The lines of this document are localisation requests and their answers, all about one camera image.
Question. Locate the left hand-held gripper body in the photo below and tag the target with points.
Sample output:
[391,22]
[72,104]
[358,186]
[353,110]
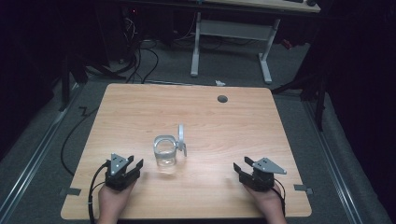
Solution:
[116,174]

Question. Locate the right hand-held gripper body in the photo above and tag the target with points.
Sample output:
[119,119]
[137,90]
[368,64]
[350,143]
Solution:
[261,177]

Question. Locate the person's right hand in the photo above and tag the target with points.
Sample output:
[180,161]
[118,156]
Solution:
[267,203]

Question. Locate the person's left hand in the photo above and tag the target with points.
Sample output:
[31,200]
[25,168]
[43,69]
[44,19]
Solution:
[112,203]

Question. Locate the grey tape piece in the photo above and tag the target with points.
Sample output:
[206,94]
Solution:
[71,191]
[303,188]

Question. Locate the round black table grommet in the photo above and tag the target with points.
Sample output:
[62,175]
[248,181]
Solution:
[222,99]

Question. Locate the white crumpled paper scrap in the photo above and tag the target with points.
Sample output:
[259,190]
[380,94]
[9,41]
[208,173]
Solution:
[220,83]

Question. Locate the black metal stand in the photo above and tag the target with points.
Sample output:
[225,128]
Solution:
[67,84]
[314,90]

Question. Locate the small red object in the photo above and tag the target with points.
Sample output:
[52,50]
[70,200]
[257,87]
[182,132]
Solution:
[287,44]

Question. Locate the desk with white metal legs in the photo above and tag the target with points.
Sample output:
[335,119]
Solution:
[233,29]

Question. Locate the aluminium floor rail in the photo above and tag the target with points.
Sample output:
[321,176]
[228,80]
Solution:
[333,161]
[34,155]

